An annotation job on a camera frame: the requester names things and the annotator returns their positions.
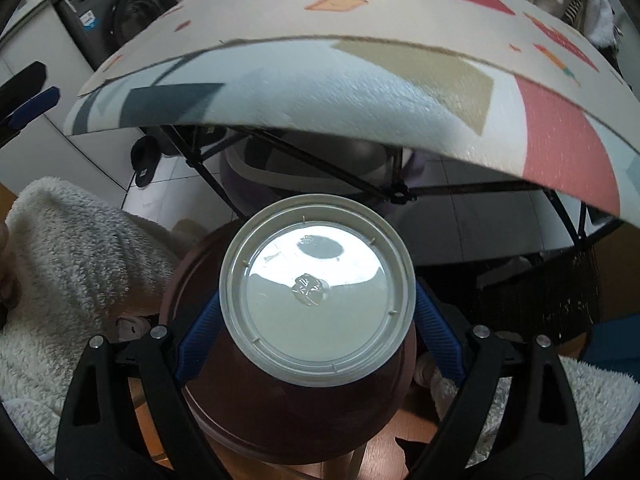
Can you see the white plastic lid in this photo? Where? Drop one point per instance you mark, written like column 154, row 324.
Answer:
column 320, row 320

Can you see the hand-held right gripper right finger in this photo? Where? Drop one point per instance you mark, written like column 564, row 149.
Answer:
column 437, row 330

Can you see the brown round trash bin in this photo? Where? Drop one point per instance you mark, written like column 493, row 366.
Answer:
column 280, row 420

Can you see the folding table with patterned cloth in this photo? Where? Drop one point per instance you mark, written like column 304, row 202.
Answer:
column 350, row 90

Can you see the grey plastic tub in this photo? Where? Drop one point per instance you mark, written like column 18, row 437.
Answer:
column 360, row 152

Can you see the black folding table frame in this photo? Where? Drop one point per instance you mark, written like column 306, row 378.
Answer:
column 300, row 152

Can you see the blue cloth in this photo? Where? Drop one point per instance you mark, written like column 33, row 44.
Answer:
column 615, row 345

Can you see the grey washing machine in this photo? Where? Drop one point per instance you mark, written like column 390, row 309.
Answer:
column 130, row 10

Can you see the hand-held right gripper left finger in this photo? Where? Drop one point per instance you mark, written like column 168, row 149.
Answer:
column 200, row 330

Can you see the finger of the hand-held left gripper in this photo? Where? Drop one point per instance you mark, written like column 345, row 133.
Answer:
column 35, row 105
column 22, row 79

